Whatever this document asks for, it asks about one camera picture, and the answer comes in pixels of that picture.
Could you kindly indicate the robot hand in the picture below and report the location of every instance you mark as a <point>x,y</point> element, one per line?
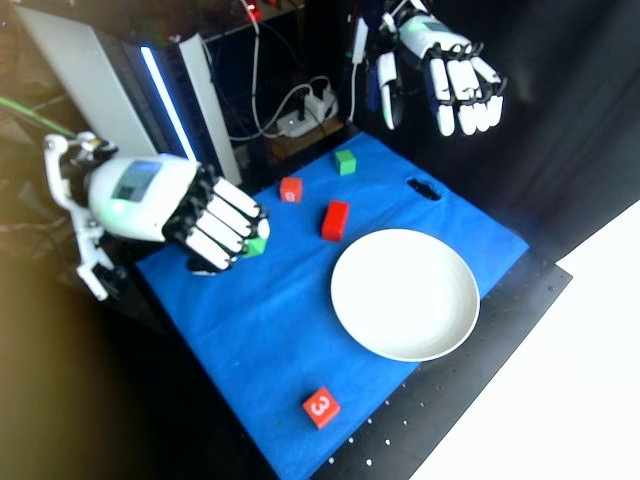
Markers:
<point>150,200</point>
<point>460,75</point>

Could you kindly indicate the white power strip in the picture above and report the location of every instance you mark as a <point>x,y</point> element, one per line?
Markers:
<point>295,125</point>

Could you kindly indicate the green cube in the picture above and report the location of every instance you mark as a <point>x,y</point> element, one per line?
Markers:
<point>345,162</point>

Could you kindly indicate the red rectangular block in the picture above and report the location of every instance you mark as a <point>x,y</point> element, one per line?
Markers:
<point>335,220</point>

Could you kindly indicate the red cube with white numeral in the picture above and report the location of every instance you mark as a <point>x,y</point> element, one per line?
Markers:
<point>291,190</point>

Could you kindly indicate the red cube with numeral three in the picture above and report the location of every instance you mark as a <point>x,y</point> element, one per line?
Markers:
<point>321,407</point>

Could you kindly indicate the blue cloth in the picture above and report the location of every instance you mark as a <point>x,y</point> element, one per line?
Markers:
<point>260,325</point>

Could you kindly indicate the green rectangular block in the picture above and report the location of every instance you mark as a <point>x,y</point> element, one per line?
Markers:
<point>256,248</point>

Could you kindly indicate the white round plate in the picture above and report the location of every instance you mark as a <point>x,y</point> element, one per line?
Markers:
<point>405,295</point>

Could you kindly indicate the white computer tower blue light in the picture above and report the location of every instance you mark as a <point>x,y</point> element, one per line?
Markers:
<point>90,90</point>

